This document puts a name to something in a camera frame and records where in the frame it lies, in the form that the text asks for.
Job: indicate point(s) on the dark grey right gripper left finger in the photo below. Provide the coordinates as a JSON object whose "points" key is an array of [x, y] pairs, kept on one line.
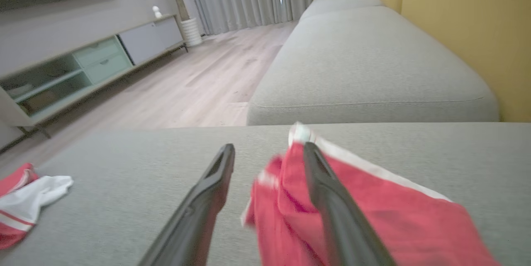
{"points": [[195, 212]]}

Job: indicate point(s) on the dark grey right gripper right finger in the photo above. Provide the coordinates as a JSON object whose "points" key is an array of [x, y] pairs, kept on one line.
{"points": [[340, 220]]}

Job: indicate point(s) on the red shorts with white trim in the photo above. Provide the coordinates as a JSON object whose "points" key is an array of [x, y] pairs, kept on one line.
{"points": [[398, 216]]}

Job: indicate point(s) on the large grey sofa seat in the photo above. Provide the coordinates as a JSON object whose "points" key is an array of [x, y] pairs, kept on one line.
{"points": [[124, 166]]}

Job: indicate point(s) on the red and white garment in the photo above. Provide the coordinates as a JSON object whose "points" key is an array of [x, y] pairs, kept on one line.
{"points": [[25, 199]]}

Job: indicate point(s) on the grey and green TV cabinet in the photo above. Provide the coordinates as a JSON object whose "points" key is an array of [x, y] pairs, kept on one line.
{"points": [[103, 58]]}

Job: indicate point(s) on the white ribbed plant pot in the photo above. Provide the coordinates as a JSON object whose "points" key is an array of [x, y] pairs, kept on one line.
{"points": [[191, 32]]}

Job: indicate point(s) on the small white round figure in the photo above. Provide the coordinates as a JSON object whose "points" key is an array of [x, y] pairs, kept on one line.
{"points": [[157, 11]]}

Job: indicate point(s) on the small grey sofa seat cushion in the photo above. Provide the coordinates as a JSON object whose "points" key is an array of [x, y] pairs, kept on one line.
{"points": [[340, 0]]}

